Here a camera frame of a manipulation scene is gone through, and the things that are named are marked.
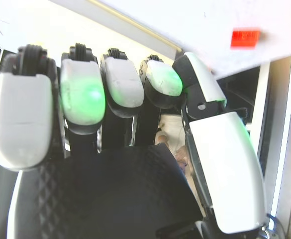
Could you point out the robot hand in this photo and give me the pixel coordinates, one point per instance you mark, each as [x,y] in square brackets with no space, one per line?
[125,189]

